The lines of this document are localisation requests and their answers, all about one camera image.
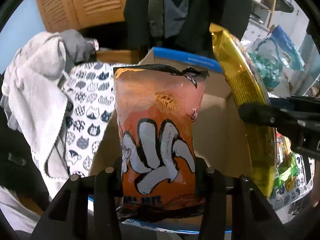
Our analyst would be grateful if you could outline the wooden louvered cabinet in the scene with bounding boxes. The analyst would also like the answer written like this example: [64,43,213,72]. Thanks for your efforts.
[36,0,126,33]

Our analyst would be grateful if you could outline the green snack bag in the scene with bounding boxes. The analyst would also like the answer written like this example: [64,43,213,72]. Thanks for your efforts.
[273,152,298,191]

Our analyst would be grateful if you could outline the wooden shelf rack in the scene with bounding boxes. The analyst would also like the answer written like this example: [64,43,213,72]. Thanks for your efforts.
[251,0,296,28]

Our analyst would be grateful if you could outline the blue cardboard box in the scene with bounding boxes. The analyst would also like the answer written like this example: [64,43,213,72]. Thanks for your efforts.
[89,47,251,234]

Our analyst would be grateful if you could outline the teal crumpled plastic bags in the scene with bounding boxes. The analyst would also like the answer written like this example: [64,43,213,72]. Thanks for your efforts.
[249,52,284,89]

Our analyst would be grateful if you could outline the white towel pile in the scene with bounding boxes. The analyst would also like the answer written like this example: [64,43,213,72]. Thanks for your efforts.
[1,32,69,198]

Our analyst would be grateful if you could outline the long yellow cracker pack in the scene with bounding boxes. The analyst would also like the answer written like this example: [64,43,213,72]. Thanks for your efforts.
[209,23,277,197]

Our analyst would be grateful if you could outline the blue white plastic bag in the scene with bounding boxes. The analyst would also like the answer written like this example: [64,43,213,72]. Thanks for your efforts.
[252,25,305,72]

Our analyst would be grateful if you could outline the grey garment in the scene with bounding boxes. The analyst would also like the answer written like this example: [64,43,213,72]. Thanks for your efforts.
[60,29,99,66]

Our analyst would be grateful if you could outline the brown cardboard box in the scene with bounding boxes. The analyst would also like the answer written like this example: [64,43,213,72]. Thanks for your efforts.
[96,50,140,64]

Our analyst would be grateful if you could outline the cat pattern tablecloth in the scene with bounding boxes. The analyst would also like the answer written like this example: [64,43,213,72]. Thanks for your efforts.
[59,62,115,177]

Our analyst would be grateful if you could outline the hanging dark jackets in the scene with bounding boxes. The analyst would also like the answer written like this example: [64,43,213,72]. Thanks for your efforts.
[124,0,252,55]

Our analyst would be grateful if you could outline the orange hand-print snack bag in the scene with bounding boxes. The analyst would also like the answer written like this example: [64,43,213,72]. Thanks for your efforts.
[114,64,209,222]

